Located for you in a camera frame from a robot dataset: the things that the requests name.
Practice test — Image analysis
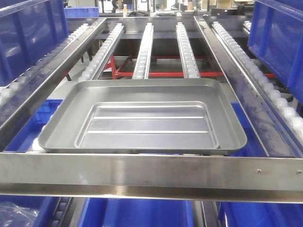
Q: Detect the silver metal tray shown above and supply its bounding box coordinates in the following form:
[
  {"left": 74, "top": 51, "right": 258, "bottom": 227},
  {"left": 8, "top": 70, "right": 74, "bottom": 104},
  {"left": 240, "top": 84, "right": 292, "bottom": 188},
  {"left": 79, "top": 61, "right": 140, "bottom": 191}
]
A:
[{"left": 38, "top": 78, "right": 247, "bottom": 155}]

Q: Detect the centre white roller track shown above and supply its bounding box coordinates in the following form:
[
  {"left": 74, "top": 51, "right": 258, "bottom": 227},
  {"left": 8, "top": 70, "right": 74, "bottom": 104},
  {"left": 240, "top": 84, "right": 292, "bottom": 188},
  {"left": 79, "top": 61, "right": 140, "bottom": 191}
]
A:
[{"left": 132, "top": 23, "right": 154, "bottom": 79}]

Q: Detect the right-centre white roller track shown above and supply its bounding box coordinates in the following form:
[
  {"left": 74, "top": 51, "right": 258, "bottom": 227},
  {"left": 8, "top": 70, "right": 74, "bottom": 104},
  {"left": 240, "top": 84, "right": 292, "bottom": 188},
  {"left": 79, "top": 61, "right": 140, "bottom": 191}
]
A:
[{"left": 176, "top": 22, "right": 201, "bottom": 79}]

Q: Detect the steel front rack crossbar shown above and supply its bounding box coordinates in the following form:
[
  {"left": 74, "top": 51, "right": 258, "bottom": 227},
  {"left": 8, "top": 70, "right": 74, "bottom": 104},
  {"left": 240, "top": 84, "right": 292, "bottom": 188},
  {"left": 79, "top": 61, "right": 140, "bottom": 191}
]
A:
[{"left": 0, "top": 153, "right": 303, "bottom": 203}]

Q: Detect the left-centre white roller track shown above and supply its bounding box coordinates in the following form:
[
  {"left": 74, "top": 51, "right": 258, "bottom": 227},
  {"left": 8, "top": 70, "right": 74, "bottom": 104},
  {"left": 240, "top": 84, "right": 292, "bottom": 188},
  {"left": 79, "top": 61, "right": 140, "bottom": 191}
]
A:
[{"left": 78, "top": 23, "right": 125, "bottom": 82}]

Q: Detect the lower centre blue bin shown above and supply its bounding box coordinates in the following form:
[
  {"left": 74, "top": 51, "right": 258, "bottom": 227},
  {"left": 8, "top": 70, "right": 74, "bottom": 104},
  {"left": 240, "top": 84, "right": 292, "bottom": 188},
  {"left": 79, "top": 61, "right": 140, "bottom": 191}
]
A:
[{"left": 77, "top": 198, "right": 194, "bottom": 227}]

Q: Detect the lower right blue bin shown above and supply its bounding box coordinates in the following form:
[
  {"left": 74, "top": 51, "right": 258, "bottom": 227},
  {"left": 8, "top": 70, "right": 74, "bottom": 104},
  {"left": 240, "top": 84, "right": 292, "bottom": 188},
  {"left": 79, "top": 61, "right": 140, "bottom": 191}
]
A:
[{"left": 219, "top": 202, "right": 303, "bottom": 227}]

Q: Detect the distant blue crate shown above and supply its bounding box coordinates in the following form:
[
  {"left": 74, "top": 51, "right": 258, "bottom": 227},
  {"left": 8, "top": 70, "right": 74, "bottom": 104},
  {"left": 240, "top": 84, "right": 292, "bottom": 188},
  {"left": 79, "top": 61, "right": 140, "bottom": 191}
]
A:
[{"left": 64, "top": 7, "right": 99, "bottom": 18}]

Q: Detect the lower shelf roller track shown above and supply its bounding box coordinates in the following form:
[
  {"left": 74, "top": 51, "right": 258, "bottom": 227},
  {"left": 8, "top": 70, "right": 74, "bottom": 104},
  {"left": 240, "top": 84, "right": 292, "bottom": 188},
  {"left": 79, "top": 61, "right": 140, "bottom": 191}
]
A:
[{"left": 49, "top": 197, "right": 71, "bottom": 227}]

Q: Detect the lower left blue bin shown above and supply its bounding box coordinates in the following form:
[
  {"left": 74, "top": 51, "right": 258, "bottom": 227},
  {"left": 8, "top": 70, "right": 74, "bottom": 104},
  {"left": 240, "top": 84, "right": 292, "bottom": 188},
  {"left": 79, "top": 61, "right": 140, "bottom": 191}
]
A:
[{"left": 0, "top": 195, "right": 59, "bottom": 227}]

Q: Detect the right blue plastic bin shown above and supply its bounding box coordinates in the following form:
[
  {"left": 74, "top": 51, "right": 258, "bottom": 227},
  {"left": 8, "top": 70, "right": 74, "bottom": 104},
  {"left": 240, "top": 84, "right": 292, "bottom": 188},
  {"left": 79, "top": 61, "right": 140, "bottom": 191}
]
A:
[{"left": 248, "top": 0, "right": 303, "bottom": 103}]

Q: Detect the blue plastic bin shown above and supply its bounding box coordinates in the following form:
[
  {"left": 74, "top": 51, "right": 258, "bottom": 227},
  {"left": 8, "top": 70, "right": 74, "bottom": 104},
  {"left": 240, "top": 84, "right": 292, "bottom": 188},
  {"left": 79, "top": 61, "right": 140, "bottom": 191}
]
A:
[
  {"left": 0, "top": 0, "right": 68, "bottom": 87},
  {"left": 248, "top": 0, "right": 303, "bottom": 103}
]

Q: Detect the left blue plastic bin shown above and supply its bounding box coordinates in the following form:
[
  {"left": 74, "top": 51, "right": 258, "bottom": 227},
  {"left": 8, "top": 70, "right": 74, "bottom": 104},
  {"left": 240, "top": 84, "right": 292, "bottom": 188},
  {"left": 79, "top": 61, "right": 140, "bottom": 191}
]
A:
[{"left": 0, "top": 0, "right": 68, "bottom": 87}]

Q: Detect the clear plastic bag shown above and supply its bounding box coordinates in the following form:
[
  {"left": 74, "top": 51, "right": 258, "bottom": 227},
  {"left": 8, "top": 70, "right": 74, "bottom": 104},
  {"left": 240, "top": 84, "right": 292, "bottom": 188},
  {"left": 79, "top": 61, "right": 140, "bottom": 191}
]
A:
[{"left": 0, "top": 201, "right": 39, "bottom": 227}]

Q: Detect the red metal frame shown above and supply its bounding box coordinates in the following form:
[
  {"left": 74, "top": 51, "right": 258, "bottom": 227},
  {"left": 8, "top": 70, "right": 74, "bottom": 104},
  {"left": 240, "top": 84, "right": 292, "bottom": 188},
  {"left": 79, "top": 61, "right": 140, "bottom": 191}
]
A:
[{"left": 104, "top": 55, "right": 276, "bottom": 80}]

